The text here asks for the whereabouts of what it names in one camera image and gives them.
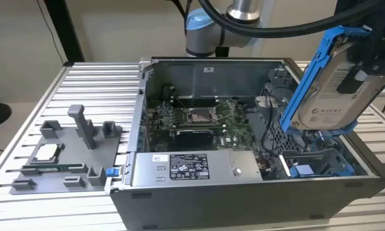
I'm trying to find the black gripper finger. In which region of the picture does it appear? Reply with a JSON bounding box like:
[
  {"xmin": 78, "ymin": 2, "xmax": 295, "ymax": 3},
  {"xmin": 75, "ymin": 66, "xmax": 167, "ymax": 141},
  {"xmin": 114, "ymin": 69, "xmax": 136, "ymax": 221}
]
[{"xmin": 336, "ymin": 36, "xmax": 385, "ymax": 95}]

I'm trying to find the hard disk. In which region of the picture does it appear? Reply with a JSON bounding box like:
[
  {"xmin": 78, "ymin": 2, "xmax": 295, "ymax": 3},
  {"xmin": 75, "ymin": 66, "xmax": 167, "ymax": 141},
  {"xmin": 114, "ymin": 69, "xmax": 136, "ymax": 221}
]
[{"xmin": 280, "ymin": 25, "xmax": 385, "ymax": 138}]

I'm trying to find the blue disk wire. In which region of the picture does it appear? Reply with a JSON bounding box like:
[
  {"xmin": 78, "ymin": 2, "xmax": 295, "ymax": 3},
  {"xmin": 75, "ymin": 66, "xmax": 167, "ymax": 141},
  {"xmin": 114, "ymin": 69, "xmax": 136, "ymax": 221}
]
[{"xmin": 308, "ymin": 134, "xmax": 328, "ymax": 159}]

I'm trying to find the blue disk carrier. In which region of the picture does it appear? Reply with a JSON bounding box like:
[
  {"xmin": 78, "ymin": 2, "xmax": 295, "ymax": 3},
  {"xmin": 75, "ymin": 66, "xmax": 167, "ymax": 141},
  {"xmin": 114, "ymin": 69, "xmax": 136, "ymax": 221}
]
[{"xmin": 287, "ymin": 154, "xmax": 356, "ymax": 179}]

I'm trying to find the black RAM slot bank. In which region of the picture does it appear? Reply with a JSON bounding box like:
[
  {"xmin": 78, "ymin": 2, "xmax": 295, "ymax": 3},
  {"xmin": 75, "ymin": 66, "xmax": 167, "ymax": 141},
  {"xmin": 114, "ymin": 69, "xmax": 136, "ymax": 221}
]
[
  {"xmin": 172, "ymin": 122, "xmax": 222, "ymax": 129},
  {"xmin": 172, "ymin": 95, "xmax": 242, "ymax": 108}
]

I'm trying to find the perforated metal drive cage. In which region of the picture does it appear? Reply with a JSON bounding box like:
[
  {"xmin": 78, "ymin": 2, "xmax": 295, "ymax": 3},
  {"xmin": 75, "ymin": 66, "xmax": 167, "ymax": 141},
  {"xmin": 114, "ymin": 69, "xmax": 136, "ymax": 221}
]
[{"xmin": 254, "ymin": 68, "xmax": 310, "ymax": 154}]

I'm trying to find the green motherboard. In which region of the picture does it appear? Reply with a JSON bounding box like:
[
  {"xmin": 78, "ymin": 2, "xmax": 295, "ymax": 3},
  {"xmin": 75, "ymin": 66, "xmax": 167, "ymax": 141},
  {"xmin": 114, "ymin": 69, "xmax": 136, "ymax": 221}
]
[{"xmin": 146, "ymin": 96, "xmax": 262, "ymax": 154}]

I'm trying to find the CPU socket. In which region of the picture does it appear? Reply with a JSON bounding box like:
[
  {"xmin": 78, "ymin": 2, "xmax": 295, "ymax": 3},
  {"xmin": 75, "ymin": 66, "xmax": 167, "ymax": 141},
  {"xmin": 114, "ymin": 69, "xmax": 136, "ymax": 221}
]
[{"xmin": 186, "ymin": 107, "xmax": 223, "ymax": 125}]

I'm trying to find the thin metal locking lever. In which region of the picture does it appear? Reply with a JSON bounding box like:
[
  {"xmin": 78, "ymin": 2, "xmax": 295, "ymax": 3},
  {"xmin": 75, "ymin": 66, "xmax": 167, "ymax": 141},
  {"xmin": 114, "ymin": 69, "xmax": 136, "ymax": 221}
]
[{"xmin": 175, "ymin": 96, "xmax": 191, "ymax": 110}]

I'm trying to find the black graphics card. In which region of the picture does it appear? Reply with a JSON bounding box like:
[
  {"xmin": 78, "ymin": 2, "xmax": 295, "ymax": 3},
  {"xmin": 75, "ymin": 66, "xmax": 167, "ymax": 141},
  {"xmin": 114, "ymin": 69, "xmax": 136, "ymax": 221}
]
[{"xmin": 170, "ymin": 128, "xmax": 215, "ymax": 147}]

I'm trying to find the open dark grey PC case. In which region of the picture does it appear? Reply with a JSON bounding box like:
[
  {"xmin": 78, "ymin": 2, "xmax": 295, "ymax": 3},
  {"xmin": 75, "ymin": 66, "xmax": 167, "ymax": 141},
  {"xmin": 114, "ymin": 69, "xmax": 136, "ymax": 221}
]
[{"xmin": 104, "ymin": 56, "xmax": 385, "ymax": 231}]

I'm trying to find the silver power supply unit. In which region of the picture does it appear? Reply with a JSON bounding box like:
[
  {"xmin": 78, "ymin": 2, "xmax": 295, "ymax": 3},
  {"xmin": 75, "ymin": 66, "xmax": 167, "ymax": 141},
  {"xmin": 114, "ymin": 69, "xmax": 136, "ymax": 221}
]
[{"xmin": 131, "ymin": 150, "xmax": 264, "ymax": 188}]

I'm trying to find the grey plastic parts rack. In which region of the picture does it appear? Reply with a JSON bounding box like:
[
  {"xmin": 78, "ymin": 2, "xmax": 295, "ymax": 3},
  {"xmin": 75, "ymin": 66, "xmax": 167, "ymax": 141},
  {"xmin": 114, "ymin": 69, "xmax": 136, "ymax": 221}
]
[{"xmin": 10, "ymin": 104, "xmax": 124, "ymax": 195}]

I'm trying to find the green RAM stick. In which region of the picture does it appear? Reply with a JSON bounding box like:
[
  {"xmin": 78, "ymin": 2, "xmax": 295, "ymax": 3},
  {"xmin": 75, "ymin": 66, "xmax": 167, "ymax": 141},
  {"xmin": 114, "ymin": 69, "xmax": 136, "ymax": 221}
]
[{"xmin": 22, "ymin": 163, "xmax": 87, "ymax": 170}]

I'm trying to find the silver CPU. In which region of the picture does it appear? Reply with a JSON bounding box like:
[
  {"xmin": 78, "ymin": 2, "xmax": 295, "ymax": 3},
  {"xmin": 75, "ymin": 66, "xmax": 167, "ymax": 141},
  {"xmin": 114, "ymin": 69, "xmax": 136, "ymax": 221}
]
[{"xmin": 32, "ymin": 144, "xmax": 63, "ymax": 162}]

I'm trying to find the metal socket cover frame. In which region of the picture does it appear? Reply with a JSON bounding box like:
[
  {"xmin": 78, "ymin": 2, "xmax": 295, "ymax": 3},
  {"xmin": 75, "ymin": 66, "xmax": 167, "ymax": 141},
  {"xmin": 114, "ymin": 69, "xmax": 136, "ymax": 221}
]
[{"xmin": 214, "ymin": 101, "xmax": 239, "ymax": 121}]

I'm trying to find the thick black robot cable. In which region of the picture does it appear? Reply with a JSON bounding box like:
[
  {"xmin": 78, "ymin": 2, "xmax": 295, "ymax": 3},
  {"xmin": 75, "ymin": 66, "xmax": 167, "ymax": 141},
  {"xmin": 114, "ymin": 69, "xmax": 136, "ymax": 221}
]
[{"xmin": 198, "ymin": 0, "xmax": 385, "ymax": 39}]

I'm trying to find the black arm base cable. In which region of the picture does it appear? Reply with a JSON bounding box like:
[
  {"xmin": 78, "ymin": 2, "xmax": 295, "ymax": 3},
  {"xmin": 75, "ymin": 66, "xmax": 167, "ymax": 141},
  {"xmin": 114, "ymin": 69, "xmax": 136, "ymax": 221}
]
[{"xmin": 176, "ymin": 0, "xmax": 195, "ymax": 24}]

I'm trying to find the black frame post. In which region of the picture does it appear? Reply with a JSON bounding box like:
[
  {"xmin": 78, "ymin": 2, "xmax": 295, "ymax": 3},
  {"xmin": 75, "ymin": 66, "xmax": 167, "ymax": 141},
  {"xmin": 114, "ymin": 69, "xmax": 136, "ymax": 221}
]
[{"xmin": 44, "ymin": 0, "xmax": 87, "ymax": 63}]

